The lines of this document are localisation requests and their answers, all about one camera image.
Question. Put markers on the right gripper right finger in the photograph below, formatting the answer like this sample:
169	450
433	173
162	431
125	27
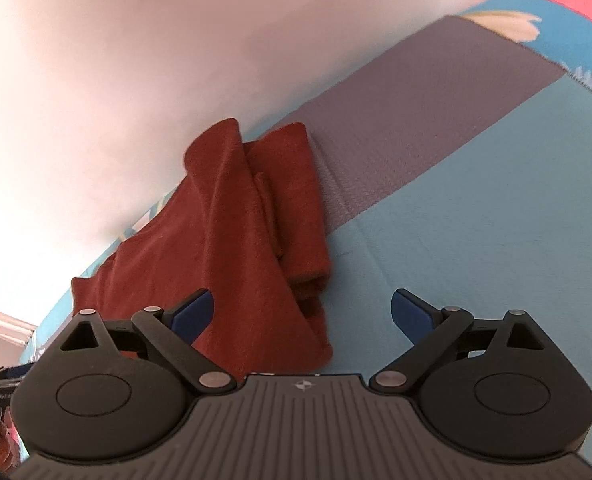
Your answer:
434	334

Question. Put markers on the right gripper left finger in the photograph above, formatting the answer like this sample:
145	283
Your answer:
169	336

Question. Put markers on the dark red knit sweater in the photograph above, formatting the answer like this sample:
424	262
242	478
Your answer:
246	223

